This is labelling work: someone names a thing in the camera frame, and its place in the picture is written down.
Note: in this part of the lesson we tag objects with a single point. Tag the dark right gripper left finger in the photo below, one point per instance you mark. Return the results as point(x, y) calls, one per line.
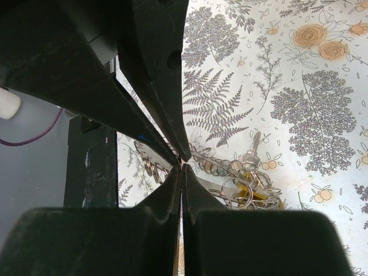
point(142, 240)

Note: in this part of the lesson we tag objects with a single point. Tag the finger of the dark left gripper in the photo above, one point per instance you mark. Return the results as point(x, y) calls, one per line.
point(65, 52)
point(149, 52)

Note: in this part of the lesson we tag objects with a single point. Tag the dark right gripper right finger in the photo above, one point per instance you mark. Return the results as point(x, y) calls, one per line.
point(221, 241)

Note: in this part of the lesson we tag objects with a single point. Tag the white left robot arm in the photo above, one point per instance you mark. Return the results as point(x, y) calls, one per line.
point(8, 105)

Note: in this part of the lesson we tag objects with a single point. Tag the yellow key tag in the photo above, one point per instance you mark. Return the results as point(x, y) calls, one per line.
point(255, 191)

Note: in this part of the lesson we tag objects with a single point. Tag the silver key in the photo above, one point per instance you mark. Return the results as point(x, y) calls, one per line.
point(250, 160)

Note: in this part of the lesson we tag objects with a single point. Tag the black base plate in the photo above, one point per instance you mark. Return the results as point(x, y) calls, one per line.
point(92, 167)

